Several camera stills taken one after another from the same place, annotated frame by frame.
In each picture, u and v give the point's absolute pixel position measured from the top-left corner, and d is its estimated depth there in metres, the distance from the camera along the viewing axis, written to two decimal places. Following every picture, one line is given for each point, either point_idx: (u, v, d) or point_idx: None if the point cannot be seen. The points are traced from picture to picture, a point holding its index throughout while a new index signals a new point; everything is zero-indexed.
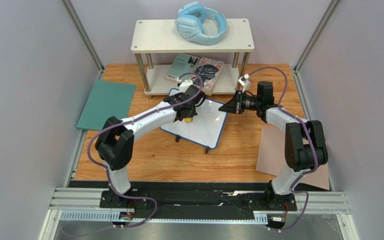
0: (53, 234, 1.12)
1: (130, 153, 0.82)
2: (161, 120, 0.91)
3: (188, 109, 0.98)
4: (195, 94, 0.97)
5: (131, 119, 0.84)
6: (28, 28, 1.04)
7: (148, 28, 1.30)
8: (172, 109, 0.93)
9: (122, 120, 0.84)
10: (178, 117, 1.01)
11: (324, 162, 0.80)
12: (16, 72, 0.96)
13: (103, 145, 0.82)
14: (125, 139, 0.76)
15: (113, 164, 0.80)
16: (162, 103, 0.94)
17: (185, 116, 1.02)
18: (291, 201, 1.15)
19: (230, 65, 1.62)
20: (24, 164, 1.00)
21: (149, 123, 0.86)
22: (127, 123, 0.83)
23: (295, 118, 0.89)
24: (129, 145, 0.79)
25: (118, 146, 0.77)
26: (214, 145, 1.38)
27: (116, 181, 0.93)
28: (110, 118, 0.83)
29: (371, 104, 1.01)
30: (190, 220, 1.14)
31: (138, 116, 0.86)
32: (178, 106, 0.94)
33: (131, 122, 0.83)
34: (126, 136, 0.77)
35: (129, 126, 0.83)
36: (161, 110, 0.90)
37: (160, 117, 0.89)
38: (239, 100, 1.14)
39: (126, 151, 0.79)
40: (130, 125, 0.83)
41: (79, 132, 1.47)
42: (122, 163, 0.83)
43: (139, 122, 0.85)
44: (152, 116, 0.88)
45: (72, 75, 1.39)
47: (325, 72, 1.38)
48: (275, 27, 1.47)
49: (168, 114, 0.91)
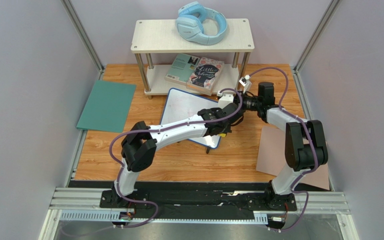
0: (53, 234, 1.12)
1: (150, 161, 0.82)
2: (190, 133, 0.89)
3: (222, 127, 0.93)
4: (232, 113, 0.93)
5: (158, 128, 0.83)
6: (28, 28, 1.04)
7: (148, 28, 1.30)
8: (203, 124, 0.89)
9: (151, 127, 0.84)
10: (208, 133, 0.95)
11: (324, 162, 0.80)
12: (15, 71, 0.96)
13: (127, 146, 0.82)
14: (147, 147, 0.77)
15: (131, 167, 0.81)
16: (195, 117, 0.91)
17: (216, 133, 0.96)
18: (291, 201, 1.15)
19: (230, 65, 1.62)
20: (24, 163, 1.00)
21: (175, 134, 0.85)
22: (154, 131, 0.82)
23: (295, 118, 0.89)
24: (150, 154, 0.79)
25: (139, 153, 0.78)
26: (214, 145, 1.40)
27: (124, 181, 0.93)
28: (140, 122, 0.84)
29: (371, 103, 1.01)
30: (190, 220, 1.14)
31: (167, 126, 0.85)
32: (212, 122, 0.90)
33: (158, 132, 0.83)
34: (150, 145, 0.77)
35: (154, 135, 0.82)
36: (190, 124, 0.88)
37: (188, 130, 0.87)
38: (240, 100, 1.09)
39: (146, 158, 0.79)
40: (156, 134, 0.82)
41: (79, 132, 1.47)
42: (140, 168, 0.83)
43: (166, 133, 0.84)
44: (180, 128, 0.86)
45: (72, 75, 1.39)
47: (325, 72, 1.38)
48: (275, 27, 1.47)
49: (198, 129, 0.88)
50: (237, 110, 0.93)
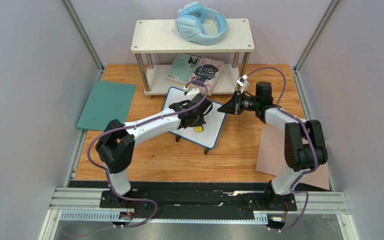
0: (53, 234, 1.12)
1: (129, 158, 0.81)
2: (164, 126, 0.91)
3: (193, 117, 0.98)
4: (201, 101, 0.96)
5: (133, 124, 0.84)
6: (28, 28, 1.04)
7: (148, 28, 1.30)
8: (176, 116, 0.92)
9: (125, 124, 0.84)
10: (182, 124, 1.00)
11: (324, 162, 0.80)
12: (15, 71, 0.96)
13: (102, 148, 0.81)
14: (125, 143, 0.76)
15: (112, 167, 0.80)
16: (167, 110, 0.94)
17: (189, 124, 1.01)
18: (291, 201, 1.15)
19: (230, 64, 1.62)
20: (24, 163, 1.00)
21: (151, 128, 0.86)
22: (129, 128, 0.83)
23: (294, 118, 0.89)
24: (129, 150, 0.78)
25: (118, 150, 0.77)
26: (211, 145, 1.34)
27: (116, 182, 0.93)
28: (112, 121, 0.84)
29: (371, 104, 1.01)
30: (190, 220, 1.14)
31: (142, 122, 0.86)
32: (183, 113, 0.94)
33: (134, 127, 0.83)
34: (127, 141, 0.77)
35: (131, 131, 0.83)
36: (164, 117, 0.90)
37: (163, 123, 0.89)
38: (237, 100, 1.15)
39: (125, 155, 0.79)
40: (132, 130, 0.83)
41: (79, 132, 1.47)
42: (120, 167, 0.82)
43: (142, 128, 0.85)
44: (155, 122, 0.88)
45: (72, 75, 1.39)
47: (325, 72, 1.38)
48: (275, 27, 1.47)
49: (172, 121, 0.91)
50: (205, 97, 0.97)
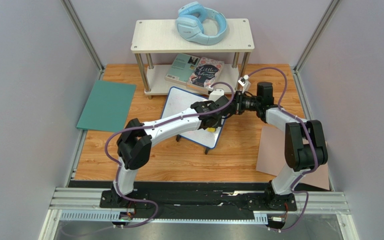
0: (52, 234, 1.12)
1: (146, 158, 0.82)
2: (185, 127, 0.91)
3: (215, 119, 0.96)
4: (225, 105, 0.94)
5: (153, 124, 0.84)
6: (28, 28, 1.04)
7: (148, 28, 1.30)
8: (196, 117, 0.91)
9: (145, 123, 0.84)
10: (202, 126, 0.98)
11: (324, 162, 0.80)
12: (15, 71, 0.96)
13: (122, 144, 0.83)
14: (142, 144, 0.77)
15: (128, 164, 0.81)
16: (189, 111, 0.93)
17: (210, 126, 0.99)
18: (291, 201, 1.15)
19: (230, 65, 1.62)
20: (24, 163, 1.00)
21: (170, 129, 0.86)
22: (148, 128, 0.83)
23: (295, 118, 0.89)
24: (146, 150, 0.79)
25: (135, 150, 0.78)
26: (213, 145, 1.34)
27: (123, 180, 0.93)
28: (133, 120, 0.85)
29: (371, 104, 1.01)
30: (190, 220, 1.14)
31: (162, 121, 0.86)
32: (205, 115, 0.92)
33: (152, 127, 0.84)
34: (144, 142, 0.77)
35: (149, 131, 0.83)
36: (184, 117, 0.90)
37: (183, 124, 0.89)
38: (239, 100, 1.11)
39: (142, 155, 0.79)
40: (151, 130, 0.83)
41: (79, 132, 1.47)
42: (136, 165, 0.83)
43: (160, 128, 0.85)
44: (175, 122, 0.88)
45: (72, 75, 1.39)
47: (325, 72, 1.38)
48: (275, 27, 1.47)
49: (191, 122, 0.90)
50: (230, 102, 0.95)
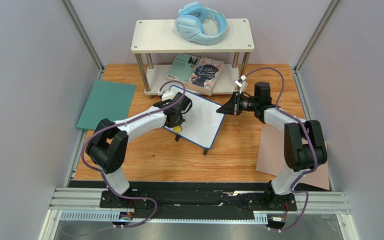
0: (53, 234, 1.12)
1: (122, 155, 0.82)
2: (152, 123, 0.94)
3: (176, 113, 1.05)
4: (181, 98, 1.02)
5: (124, 121, 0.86)
6: (28, 28, 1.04)
7: (148, 28, 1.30)
8: (161, 112, 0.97)
9: (115, 122, 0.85)
10: (166, 122, 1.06)
11: (324, 162, 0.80)
12: (15, 72, 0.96)
13: (94, 149, 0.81)
14: (119, 139, 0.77)
15: (105, 167, 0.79)
16: (152, 108, 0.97)
17: (174, 121, 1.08)
18: (291, 201, 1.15)
19: (230, 65, 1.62)
20: (24, 163, 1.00)
21: (141, 125, 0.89)
22: (120, 125, 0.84)
23: (293, 118, 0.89)
24: (122, 146, 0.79)
25: (112, 148, 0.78)
26: (209, 145, 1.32)
27: (114, 182, 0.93)
28: (102, 120, 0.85)
29: (371, 104, 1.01)
30: (190, 220, 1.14)
31: (131, 118, 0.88)
32: (167, 109, 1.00)
33: (124, 124, 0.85)
34: (120, 137, 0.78)
35: (122, 127, 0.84)
36: (151, 114, 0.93)
37: (152, 120, 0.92)
38: (236, 101, 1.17)
39: (119, 152, 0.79)
40: (124, 126, 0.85)
41: (79, 132, 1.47)
42: (114, 166, 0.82)
43: (132, 124, 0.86)
44: (144, 119, 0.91)
45: (72, 74, 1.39)
47: (325, 72, 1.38)
48: (275, 27, 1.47)
49: (159, 118, 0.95)
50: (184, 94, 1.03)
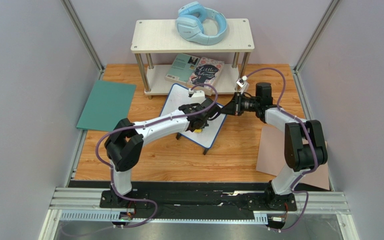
0: (52, 234, 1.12)
1: (137, 157, 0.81)
2: (173, 128, 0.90)
3: (202, 120, 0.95)
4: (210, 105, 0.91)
5: (143, 124, 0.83)
6: (28, 28, 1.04)
7: (148, 28, 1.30)
8: (185, 118, 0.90)
9: (135, 123, 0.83)
10: (190, 127, 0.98)
11: (324, 162, 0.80)
12: (15, 71, 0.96)
13: (111, 146, 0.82)
14: (133, 143, 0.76)
15: (118, 166, 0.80)
16: (177, 112, 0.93)
17: (197, 127, 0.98)
18: (291, 201, 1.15)
19: (230, 65, 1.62)
20: (23, 164, 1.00)
21: (160, 129, 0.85)
22: (139, 127, 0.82)
23: (294, 118, 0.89)
24: (137, 149, 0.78)
25: (126, 149, 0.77)
26: (208, 145, 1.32)
27: (119, 181, 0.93)
28: (123, 119, 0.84)
29: (371, 103, 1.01)
30: (190, 220, 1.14)
31: (151, 121, 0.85)
32: (193, 115, 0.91)
33: (143, 127, 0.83)
34: (135, 140, 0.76)
35: (140, 130, 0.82)
36: (173, 118, 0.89)
37: (172, 124, 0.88)
38: (237, 102, 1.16)
39: (133, 155, 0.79)
40: (141, 129, 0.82)
41: (79, 132, 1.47)
42: (127, 165, 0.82)
43: (151, 128, 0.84)
44: (165, 122, 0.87)
45: (72, 74, 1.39)
47: (325, 73, 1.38)
48: (275, 28, 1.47)
49: (180, 123, 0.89)
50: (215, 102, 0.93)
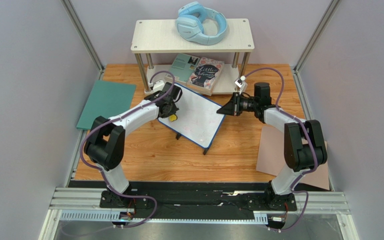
0: (53, 234, 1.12)
1: (121, 149, 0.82)
2: (146, 116, 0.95)
3: (168, 104, 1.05)
4: (170, 88, 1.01)
5: (119, 116, 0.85)
6: (28, 28, 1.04)
7: (149, 28, 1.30)
8: (153, 104, 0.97)
9: (110, 118, 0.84)
10: (160, 113, 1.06)
11: (323, 162, 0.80)
12: (15, 71, 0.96)
13: (92, 148, 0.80)
14: (116, 134, 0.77)
15: (107, 164, 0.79)
16: (144, 101, 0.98)
17: (167, 112, 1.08)
18: (291, 201, 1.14)
19: (230, 65, 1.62)
20: (23, 164, 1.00)
21: (136, 118, 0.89)
22: (116, 120, 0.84)
23: (293, 118, 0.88)
24: (121, 140, 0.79)
25: (111, 144, 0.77)
26: (207, 145, 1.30)
27: (114, 181, 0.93)
28: (96, 118, 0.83)
29: (371, 103, 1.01)
30: (190, 220, 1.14)
31: (126, 113, 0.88)
32: (158, 101, 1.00)
33: (120, 119, 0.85)
34: (118, 131, 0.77)
35: (118, 123, 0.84)
36: (144, 107, 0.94)
37: (145, 112, 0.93)
38: (236, 102, 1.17)
39: (118, 147, 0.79)
40: (119, 122, 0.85)
41: (79, 132, 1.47)
42: (115, 162, 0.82)
43: (127, 119, 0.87)
44: (137, 112, 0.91)
45: (72, 74, 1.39)
47: (325, 73, 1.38)
48: (275, 28, 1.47)
49: (151, 110, 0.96)
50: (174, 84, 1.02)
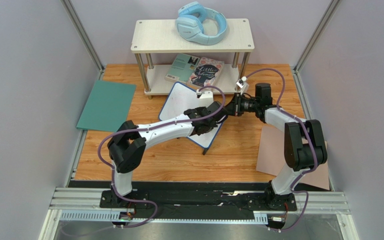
0: (53, 234, 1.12)
1: (138, 160, 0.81)
2: (177, 132, 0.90)
3: (207, 125, 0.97)
4: (216, 111, 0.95)
5: (147, 127, 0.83)
6: (28, 28, 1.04)
7: (148, 28, 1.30)
8: (190, 123, 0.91)
9: (138, 127, 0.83)
10: (195, 132, 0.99)
11: (324, 161, 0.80)
12: (15, 71, 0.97)
13: (113, 146, 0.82)
14: (136, 146, 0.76)
15: (119, 167, 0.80)
16: (182, 116, 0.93)
17: (202, 132, 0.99)
18: (291, 201, 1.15)
19: (230, 65, 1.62)
20: (23, 164, 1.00)
21: (164, 133, 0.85)
22: (142, 130, 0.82)
23: (294, 118, 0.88)
24: (140, 152, 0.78)
25: (128, 151, 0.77)
26: (206, 145, 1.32)
27: (119, 182, 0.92)
28: (127, 121, 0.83)
29: (371, 103, 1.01)
30: (190, 220, 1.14)
31: (156, 125, 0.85)
32: (198, 121, 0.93)
33: (146, 130, 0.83)
34: (138, 143, 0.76)
35: (143, 133, 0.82)
36: (178, 123, 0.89)
37: (176, 129, 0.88)
38: (237, 102, 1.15)
39: (135, 157, 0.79)
40: (145, 133, 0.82)
41: (79, 132, 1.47)
42: (128, 168, 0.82)
43: (154, 131, 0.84)
44: (169, 127, 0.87)
45: (72, 74, 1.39)
47: (325, 73, 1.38)
48: (275, 28, 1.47)
49: (185, 128, 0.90)
50: (221, 107, 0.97)
